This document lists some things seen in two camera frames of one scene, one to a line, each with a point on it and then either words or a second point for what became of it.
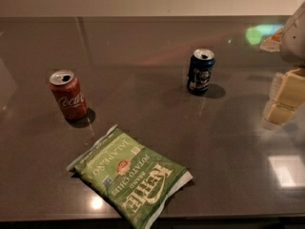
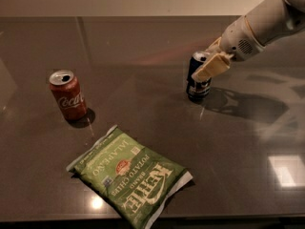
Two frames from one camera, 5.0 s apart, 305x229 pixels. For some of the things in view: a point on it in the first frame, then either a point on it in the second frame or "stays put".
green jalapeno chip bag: x=129 y=175 stays put
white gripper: x=294 y=38 -> x=238 y=42
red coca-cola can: x=70 y=94 stays put
